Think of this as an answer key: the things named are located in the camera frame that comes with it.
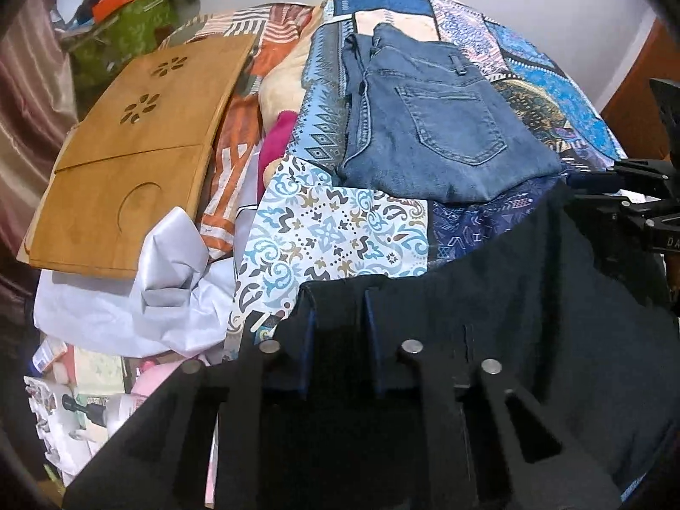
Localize striped pink curtain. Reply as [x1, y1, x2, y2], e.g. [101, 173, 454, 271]
[0, 0, 82, 298]

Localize white pump bottle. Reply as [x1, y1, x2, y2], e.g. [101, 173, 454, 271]
[61, 392, 155, 439]

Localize flat orange box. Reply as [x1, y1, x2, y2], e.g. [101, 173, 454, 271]
[90, 0, 153, 20]

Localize magenta cloth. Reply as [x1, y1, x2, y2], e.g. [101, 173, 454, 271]
[258, 110, 301, 172]

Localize cream plush cloth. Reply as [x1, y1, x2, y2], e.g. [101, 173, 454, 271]
[260, 49, 320, 181]

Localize white crumpled cloth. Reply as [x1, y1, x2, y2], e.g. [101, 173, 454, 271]
[34, 207, 252, 360]

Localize green patterned box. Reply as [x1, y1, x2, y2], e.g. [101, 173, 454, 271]
[69, 0, 179, 89]

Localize blue patchwork blanket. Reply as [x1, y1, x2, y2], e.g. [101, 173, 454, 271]
[226, 0, 629, 352]

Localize wooden lap desk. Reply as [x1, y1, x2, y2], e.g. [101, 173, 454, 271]
[24, 33, 259, 280]

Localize orange striped blanket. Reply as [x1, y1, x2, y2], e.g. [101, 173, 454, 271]
[159, 3, 320, 257]

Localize blue jeans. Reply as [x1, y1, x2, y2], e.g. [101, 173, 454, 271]
[337, 24, 565, 204]

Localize small white orange box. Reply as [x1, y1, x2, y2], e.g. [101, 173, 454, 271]
[32, 339, 70, 374]

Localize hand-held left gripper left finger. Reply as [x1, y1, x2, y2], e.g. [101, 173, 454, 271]
[62, 286, 320, 510]

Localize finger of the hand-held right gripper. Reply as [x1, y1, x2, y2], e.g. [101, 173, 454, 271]
[575, 195, 660, 235]
[566, 158, 677, 201]

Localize pale pink cloth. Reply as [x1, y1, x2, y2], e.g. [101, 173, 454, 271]
[134, 358, 184, 399]

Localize printed paper pile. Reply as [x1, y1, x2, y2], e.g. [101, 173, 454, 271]
[24, 377, 113, 490]

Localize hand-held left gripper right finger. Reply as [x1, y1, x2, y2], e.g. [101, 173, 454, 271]
[363, 288, 623, 510]

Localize black pants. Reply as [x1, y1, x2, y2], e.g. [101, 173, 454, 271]
[276, 181, 680, 495]

